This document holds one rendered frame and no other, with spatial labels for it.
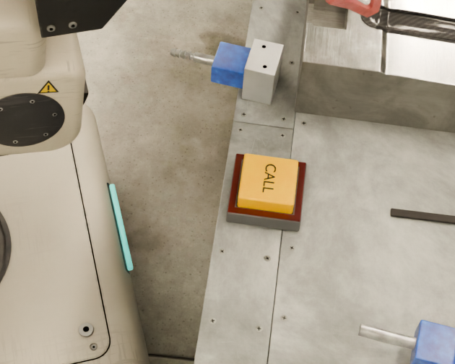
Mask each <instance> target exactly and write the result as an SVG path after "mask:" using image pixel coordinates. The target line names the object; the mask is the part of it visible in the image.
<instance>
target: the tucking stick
mask: <svg viewBox="0 0 455 364"><path fill-rule="evenodd" d="M390 215H391V217H401V218H407V219H414V220H424V221H431V222H442V223H448V224H455V216H452V215H446V214H435V213H429V212H418V211H412V210H405V209H394V208H391V214H390Z"/></svg>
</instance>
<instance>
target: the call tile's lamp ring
mask: <svg viewBox="0 0 455 364"><path fill-rule="evenodd" d="M243 158H244V155H242V154H236V159H235V168H234V173H233V182H232V186H231V192H230V201H229V205H228V211H227V212H232V213H237V214H242V215H253V216H259V217H268V218H274V219H280V220H290V221H296V222H300V215H301V207H302V200H303V186H304V178H305V171H306V163H305V162H298V167H299V174H298V187H297V195H296V202H295V215H291V214H281V213H275V212H265V211H259V210H254V209H244V208H238V207H235V200H236V195H237V190H238V181H239V175H240V171H241V162H242V160H243Z"/></svg>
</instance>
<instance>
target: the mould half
mask: <svg viewBox="0 0 455 364"><path fill-rule="evenodd" d="M308 3H309V0H307V2H306V9H305V21H304V28H303V39H302V46H301V53H300V65H299V72H298V84H297V90H296V97H295V110H294V111H295V112H297V113H307V114H313V115H319V116H329V117H335V118H346V119H352V120H357V121H368V122H374V123H380V124H390V125H396V126H406V127H412V128H418V129H428V130H434V131H444V132H451V133H455V43H449V42H444V41H439V40H432V39H427V38H420V37H415V36H411V35H402V34H396V33H390V32H385V31H383V30H377V29H376V28H372V27H369V26H367V25H366V24H365V23H364V22H363V21H362V19H361V14H358V13H356V12H354V11H352V10H350V9H348V13H347V29H346V30H343V29H337V28H331V27H321V26H315V25H313V23H307V25H306V22H307V15H308ZM381 5H383V6H385V7H388V8H394V9H403V10H409V11H414V12H422V13H426V14H434V15H438V16H442V17H450V18H455V0H382V2H381Z"/></svg>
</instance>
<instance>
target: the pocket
mask: <svg viewBox="0 0 455 364"><path fill-rule="evenodd" d="M347 13H348V9H345V8H342V7H338V6H333V5H330V4H328V3H327V2H326V0H309V3H308V15H307V22H306V25H307V23H313V25H315V26H321V27H331V28H337V29H343V30H346V29H347Z"/></svg>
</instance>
